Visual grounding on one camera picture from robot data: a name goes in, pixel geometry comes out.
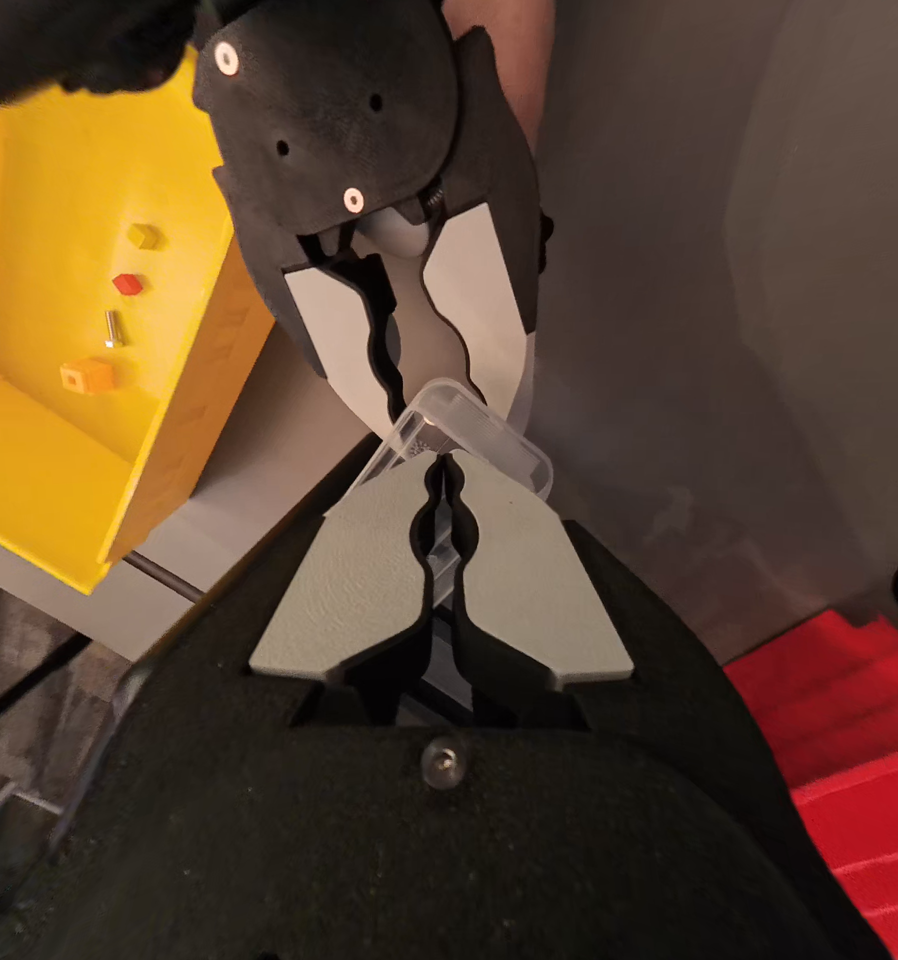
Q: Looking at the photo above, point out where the orange cube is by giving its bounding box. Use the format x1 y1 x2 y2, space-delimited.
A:
59 357 117 396

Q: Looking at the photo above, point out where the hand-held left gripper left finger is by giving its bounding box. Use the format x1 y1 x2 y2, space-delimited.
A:
248 450 438 687

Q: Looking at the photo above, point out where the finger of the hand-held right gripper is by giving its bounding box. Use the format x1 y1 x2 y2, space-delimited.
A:
397 200 540 451
281 245 417 439

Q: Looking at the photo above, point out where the clear plastic drawer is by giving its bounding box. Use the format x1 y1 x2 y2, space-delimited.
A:
329 380 555 601

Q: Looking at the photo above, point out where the dark cloth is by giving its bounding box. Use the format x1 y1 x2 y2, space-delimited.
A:
0 0 203 109

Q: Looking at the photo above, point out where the person's right forearm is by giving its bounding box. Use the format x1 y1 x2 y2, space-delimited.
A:
446 0 558 159

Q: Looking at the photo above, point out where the yellow plastic bin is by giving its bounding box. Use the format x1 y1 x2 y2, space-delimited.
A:
0 45 278 597

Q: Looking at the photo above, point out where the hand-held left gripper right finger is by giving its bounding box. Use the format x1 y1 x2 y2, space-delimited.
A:
443 447 635 691

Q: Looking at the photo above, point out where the red plastic bin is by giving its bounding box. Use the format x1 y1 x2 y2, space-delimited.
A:
719 608 898 960

